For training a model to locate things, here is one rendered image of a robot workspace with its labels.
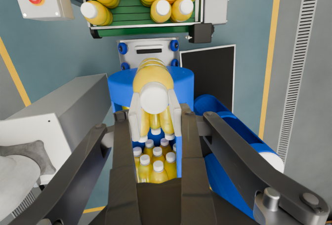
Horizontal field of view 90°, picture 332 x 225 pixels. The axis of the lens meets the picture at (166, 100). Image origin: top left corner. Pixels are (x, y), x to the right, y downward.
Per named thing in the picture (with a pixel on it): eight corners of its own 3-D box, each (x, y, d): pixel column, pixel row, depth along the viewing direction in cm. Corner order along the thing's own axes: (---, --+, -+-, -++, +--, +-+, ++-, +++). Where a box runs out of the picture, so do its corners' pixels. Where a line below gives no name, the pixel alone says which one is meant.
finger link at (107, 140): (130, 146, 14) (95, 151, 14) (134, 120, 19) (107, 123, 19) (127, 131, 14) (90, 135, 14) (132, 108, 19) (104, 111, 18)
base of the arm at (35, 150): (19, 185, 77) (10, 196, 72) (-5, 146, 68) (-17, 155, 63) (60, 177, 78) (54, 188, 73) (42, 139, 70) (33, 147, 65)
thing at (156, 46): (137, 51, 69) (135, 54, 57) (136, 45, 68) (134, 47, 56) (161, 50, 69) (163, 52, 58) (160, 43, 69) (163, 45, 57)
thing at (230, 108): (186, 168, 216) (189, 178, 203) (176, 50, 160) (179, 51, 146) (226, 162, 219) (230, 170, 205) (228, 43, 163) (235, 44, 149)
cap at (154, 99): (158, 114, 24) (159, 120, 23) (135, 101, 23) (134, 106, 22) (173, 92, 23) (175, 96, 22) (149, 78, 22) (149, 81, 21)
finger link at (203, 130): (184, 124, 14) (219, 121, 14) (176, 103, 19) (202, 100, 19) (185, 139, 15) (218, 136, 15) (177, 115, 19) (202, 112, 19)
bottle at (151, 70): (156, 90, 42) (162, 127, 25) (132, 76, 40) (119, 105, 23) (172, 66, 40) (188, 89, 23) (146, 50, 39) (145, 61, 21)
